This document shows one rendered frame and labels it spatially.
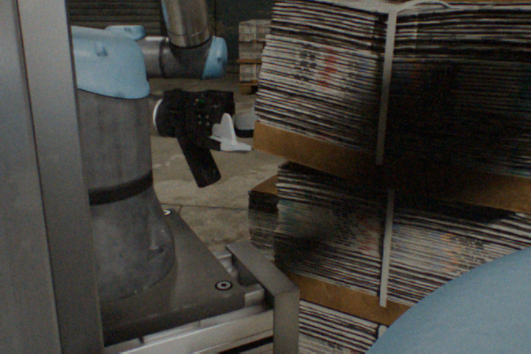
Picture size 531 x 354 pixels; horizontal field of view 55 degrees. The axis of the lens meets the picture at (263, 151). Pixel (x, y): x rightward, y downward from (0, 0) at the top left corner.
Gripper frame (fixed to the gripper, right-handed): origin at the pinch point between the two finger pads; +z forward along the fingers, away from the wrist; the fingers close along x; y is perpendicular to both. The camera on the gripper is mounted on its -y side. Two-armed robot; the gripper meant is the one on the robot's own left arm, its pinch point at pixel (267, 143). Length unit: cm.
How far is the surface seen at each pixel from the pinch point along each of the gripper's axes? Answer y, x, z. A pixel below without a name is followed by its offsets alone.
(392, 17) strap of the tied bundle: 20.1, -7.2, 21.1
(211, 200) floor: -85, 149, -120
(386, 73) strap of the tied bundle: 13.6, -7.2, 20.9
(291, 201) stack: -8.1, -2.2, 5.7
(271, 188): -25, 41, -22
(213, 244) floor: -85, 105, -88
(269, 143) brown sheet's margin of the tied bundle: 2.1, -6.3, 3.8
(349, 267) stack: -16.4, -3.0, 15.9
